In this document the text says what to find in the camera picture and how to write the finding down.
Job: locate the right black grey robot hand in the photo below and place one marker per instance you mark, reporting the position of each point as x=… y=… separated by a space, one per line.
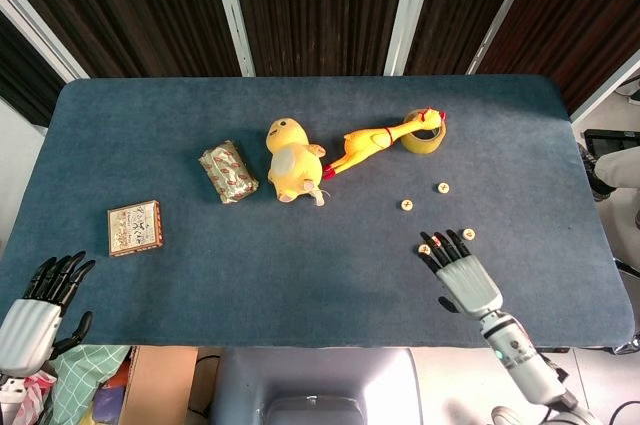
x=470 y=287

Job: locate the left black grey robot hand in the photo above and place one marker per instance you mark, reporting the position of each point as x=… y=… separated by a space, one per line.
x=30 y=325

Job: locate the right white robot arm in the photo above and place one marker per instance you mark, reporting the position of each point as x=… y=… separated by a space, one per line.
x=520 y=360

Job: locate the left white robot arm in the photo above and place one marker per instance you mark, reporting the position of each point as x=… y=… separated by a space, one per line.
x=7 y=380

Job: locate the green grid pattern cloth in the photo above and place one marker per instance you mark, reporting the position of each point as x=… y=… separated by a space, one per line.
x=75 y=385

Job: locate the pink plastic bag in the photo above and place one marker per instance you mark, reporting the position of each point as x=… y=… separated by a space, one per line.
x=30 y=402

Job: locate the purple package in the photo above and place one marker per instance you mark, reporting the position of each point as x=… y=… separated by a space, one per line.
x=107 y=402

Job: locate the brown printed card box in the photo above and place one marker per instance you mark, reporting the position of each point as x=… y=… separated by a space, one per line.
x=135 y=229

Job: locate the brown cardboard box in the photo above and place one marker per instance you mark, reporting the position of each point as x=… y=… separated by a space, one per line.
x=160 y=385

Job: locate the yellow tape roll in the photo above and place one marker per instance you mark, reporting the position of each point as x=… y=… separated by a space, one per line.
x=422 y=145

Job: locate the black shoe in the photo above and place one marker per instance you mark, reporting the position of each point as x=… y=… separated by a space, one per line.
x=597 y=185

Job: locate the blue table cloth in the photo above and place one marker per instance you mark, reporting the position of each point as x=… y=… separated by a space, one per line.
x=300 y=270

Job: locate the grey robot torso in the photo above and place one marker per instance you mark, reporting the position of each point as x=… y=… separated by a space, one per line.
x=315 y=380

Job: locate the yellow rubber chicken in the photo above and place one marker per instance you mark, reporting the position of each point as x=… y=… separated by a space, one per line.
x=362 y=142

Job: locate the person leg white trousers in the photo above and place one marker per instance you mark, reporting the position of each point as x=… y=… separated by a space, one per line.
x=620 y=167

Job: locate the black monitor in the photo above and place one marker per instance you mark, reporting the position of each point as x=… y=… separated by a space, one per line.
x=607 y=137

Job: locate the yellow plush toy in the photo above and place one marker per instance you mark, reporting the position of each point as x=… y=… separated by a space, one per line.
x=292 y=165

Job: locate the foil wrapped snack packet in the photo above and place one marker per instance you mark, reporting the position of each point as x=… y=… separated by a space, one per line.
x=227 y=172

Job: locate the metal table bracket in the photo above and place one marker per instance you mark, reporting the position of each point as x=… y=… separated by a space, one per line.
x=629 y=344

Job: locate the white metal partition post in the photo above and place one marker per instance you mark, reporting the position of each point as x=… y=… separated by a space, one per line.
x=410 y=10
x=505 y=10
x=46 y=38
x=231 y=10
x=605 y=97

